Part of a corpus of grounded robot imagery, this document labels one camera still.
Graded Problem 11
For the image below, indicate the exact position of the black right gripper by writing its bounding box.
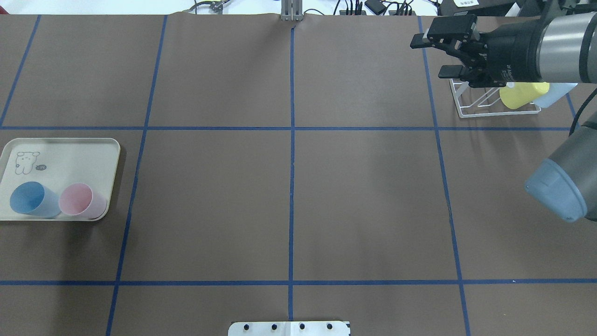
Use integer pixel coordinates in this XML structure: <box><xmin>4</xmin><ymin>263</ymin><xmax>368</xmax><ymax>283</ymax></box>
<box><xmin>410</xmin><ymin>14</ymin><xmax>544</xmax><ymax>89</ymax></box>

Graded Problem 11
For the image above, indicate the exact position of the yellow plastic cup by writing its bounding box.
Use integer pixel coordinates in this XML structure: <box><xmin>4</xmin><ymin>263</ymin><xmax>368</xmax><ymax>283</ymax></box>
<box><xmin>499</xmin><ymin>82</ymin><xmax>550</xmax><ymax>109</ymax></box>

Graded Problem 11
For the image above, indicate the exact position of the light blue plastic cup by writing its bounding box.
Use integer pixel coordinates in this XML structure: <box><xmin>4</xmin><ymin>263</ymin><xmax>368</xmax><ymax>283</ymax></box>
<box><xmin>533</xmin><ymin>83</ymin><xmax>578</xmax><ymax>109</ymax></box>

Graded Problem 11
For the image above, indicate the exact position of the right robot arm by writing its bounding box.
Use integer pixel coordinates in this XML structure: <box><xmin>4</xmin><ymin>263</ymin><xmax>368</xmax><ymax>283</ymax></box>
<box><xmin>410</xmin><ymin>11</ymin><xmax>596</xmax><ymax>223</ymax></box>

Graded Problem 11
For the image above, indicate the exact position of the pink plastic cup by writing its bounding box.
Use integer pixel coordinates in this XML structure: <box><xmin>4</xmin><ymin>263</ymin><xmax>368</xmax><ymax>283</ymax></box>
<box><xmin>58</xmin><ymin>182</ymin><xmax>108</xmax><ymax>221</ymax></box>

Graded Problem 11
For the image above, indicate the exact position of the cream serving tray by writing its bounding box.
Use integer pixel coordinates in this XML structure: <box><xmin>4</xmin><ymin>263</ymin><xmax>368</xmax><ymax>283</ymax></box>
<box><xmin>1</xmin><ymin>137</ymin><xmax>122</xmax><ymax>223</ymax></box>

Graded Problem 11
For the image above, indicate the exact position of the white wire cup rack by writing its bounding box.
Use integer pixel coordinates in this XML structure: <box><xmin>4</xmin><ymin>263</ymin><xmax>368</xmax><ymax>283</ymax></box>
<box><xmin>450</xmin><ymin>79</ymin><xmax>542</xmax><ymax>119</ymax></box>

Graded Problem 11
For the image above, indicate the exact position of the aluminium frame post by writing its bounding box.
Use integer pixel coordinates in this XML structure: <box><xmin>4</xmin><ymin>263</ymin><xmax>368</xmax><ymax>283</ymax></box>
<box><xmin>281</xmin><ymin>0</ymin><xmax>304</xmax><ymax>21</ymax></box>

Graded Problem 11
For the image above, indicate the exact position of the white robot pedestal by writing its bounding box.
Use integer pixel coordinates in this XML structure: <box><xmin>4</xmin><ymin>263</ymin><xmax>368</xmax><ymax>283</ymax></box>
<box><xmin>228</xmin><ymin>321</ymin><xmax>351</xmax><ymax>336</ymax></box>

